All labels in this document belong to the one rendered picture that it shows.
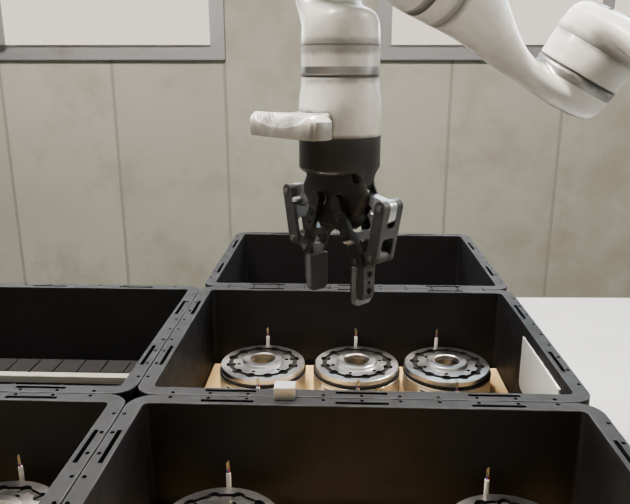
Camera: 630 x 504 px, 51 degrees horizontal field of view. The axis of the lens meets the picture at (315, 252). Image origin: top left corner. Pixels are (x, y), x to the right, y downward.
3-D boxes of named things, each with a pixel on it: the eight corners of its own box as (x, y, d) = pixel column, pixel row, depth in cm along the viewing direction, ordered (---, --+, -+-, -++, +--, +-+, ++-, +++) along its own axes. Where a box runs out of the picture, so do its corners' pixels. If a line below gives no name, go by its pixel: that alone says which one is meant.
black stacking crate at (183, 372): (502, 375, 88) (509, 294, 85) (580, 522, 59) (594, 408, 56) (207, 370, 89) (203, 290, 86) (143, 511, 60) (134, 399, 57)
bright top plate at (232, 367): (306, 349, 84) (306, 345, 84) (301, 386, 75) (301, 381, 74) (229, 348, 85) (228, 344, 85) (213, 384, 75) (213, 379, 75)
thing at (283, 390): (295, 393, 57) (295, 380, 57) (294, 400, 56) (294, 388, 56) (275, 392, 57) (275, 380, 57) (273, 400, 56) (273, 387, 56)
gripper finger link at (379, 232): (375, 199, 56) (358, 257, 59) (390, 209, 55) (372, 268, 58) (396, 195, 58) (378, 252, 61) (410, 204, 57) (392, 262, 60)
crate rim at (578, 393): (508, 307, 85) (510, 289, 85) (594, 427, 56) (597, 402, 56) (203, 302, 87) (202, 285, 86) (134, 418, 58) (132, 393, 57)
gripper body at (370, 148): (402, 127, 59) (398, 228, 62) (336, 122, 65) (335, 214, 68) (343, 132, 54) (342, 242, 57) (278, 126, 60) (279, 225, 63)
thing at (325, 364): (395, 350, 84) (395, 346, 84) (401, 387, 74) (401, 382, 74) (316, 349, 84) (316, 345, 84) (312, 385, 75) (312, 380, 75)
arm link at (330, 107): (244, 136, 58) (242, 64, 57) (334, 129, 66) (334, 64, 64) (313, 144, 52) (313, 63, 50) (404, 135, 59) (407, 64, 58)
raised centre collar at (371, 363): (375, 355, 81) (376, 350, 81) (377, 373, 77) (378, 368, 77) (336, 354, 82) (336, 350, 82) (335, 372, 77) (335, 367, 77)
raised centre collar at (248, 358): (285, 354, 82) (285, 349, 82) (281, 371, 77) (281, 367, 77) (245, 353, 82) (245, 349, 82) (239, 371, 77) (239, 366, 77)
